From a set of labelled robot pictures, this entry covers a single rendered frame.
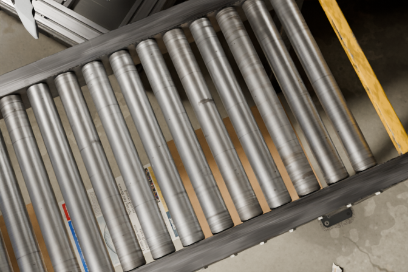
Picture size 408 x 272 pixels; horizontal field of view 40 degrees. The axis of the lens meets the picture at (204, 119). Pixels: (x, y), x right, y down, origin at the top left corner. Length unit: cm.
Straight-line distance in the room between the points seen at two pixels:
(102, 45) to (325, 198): 58
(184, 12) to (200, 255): 53
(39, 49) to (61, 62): 94
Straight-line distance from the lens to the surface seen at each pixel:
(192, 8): 127
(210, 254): 114
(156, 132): 119
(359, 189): 118
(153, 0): 194
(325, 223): 197
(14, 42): 226
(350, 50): 123
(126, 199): 198
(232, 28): 125
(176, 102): 120
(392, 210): 203
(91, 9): 198
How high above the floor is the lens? 194
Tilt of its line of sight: 75 degrees down
